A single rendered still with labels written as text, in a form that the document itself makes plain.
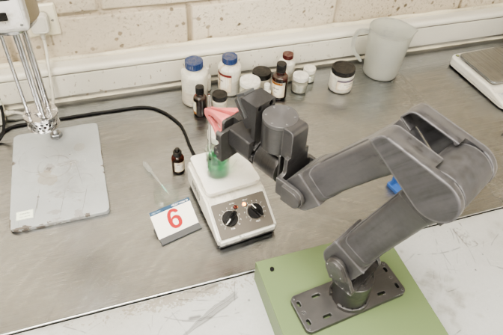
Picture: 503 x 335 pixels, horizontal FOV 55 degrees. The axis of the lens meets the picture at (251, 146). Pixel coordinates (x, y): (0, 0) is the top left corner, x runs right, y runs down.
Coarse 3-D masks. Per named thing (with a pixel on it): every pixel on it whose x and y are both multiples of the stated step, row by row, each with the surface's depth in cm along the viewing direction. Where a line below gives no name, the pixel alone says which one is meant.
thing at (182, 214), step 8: (176, 208) 100; (184, 208) 101; (152, 216) 98; (160, 216) 99; (168, 216) 99; (176, 216) 100; (184, 216) 101; (192, 216) 101; (160, 224) 98; (168, 224) 99; (176, 224) 100; (184, 224) 100; (160, 232) 98; (168, 232) 99
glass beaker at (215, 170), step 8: (208, 144) 97; (216, 144) 98; (208, 152) 98; (208, 160) 96; (216, 160) 95; (208, 168) 98; (216, 168) 96; (224, 168) 97; (208, 176) 99; (216, 176) 98; (224, 176) 99
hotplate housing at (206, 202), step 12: (192, 168) 104; (192, 180) 104; (204, 192) 99; (228, 192) 99; (240, 192) 100; (252, 192) 100; (264, 192) 101; (204, 204) 98; (204, 216) 102; (216, 228) 96; (264, 228) 99; (216, 240) 96; (228, 240) 96; (240, 240) 98
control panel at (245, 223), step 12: (216, 204) 97; (228, 204) 98; (240, 204) 99; (264, 204) 100; (216, 216) 97; (240, 216) 98; (264, 216) 99; (228, 228) 96; (240, 228) 97; (252, 228) 98
